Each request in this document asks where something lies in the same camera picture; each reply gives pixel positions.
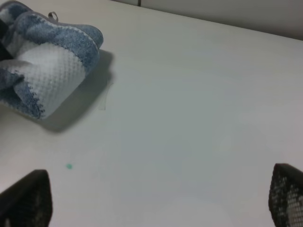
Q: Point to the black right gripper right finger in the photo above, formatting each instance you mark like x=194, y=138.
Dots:
x=285, y=200

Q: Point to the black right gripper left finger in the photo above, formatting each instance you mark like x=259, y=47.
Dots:
x=28, y=202

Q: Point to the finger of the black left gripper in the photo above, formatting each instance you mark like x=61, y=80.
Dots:
x=4, y=34

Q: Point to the blue white striped towel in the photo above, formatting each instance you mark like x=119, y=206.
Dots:
x=50, y=59

